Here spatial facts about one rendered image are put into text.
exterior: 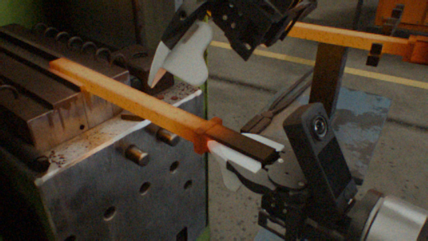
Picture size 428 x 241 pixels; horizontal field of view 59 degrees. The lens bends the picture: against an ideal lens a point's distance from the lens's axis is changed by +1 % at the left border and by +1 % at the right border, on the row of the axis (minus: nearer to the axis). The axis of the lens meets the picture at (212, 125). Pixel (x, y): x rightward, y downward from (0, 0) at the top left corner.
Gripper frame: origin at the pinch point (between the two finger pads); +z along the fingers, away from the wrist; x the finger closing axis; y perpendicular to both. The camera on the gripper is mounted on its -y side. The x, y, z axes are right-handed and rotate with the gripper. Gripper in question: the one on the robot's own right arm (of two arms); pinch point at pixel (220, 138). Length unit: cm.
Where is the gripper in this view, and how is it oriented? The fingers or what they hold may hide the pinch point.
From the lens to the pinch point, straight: 49.0
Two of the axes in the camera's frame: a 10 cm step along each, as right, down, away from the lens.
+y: 0.1, 8.3, 5.6
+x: 6.4, -4.4, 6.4
